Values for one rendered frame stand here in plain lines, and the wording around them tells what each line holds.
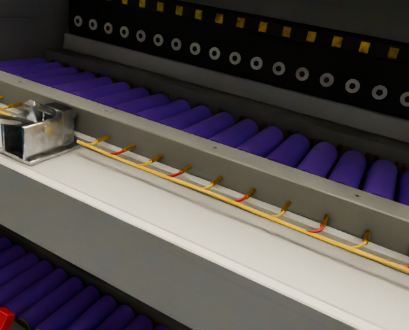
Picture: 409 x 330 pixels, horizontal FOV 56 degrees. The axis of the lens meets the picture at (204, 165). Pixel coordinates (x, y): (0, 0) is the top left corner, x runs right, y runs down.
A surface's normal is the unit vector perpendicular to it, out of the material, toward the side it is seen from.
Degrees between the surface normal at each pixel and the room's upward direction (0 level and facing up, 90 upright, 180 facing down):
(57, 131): 90
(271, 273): 21
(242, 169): 111
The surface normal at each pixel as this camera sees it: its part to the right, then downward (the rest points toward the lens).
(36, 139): 0.87, 0.32
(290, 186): -0.47, 0.31
